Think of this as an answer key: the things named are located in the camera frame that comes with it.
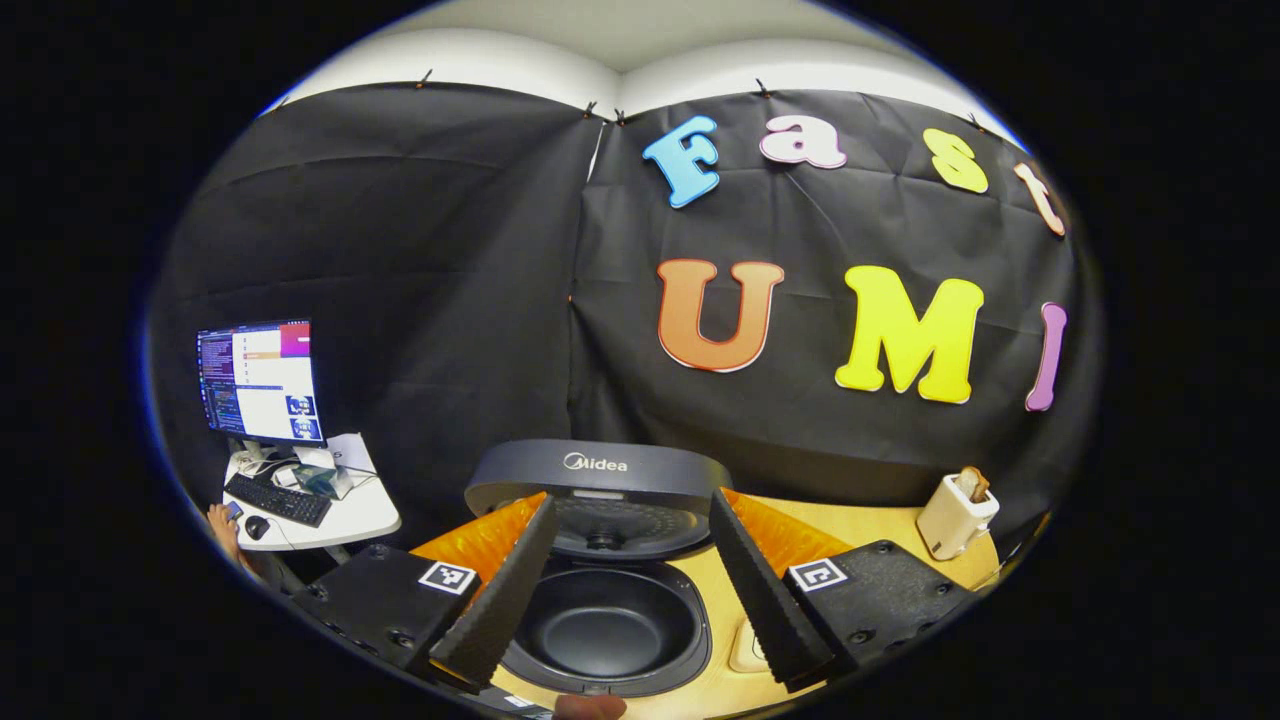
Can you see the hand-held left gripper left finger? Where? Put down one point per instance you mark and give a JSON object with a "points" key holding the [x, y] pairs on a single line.
{"points": [[510, 590]]}

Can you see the black computer mouse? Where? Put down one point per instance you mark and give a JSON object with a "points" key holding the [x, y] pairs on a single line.
{"points": [[257, 527]]}

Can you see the computer monitor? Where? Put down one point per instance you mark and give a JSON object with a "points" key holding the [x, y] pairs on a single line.
{"points": [[265, 385]]}

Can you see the white toaster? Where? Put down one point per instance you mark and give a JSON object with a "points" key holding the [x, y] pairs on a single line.
{"points": [[950, 525]]}

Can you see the black rice cooker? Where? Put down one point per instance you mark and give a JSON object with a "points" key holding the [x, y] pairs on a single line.
{"points": [[600, 630]]}

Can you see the black backdrop cloth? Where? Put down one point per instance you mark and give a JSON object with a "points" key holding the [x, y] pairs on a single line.
{"points": [[450, 260]]}

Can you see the black keyboard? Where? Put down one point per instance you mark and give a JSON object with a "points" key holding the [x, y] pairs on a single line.
{"points": [[280, 500]]}

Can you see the clear container of rice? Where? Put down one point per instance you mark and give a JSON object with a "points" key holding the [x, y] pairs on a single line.
{"points": [[745, 650]]}

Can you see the white side table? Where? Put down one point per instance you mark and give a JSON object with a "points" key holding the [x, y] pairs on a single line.
{"points": [[360, 515]]}

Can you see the green box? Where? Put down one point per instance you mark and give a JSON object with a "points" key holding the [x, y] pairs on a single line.
{"points": [[322, 482]]}

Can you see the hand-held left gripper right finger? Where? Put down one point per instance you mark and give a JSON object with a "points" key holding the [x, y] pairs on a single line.
{"points": [[765, 600]]}

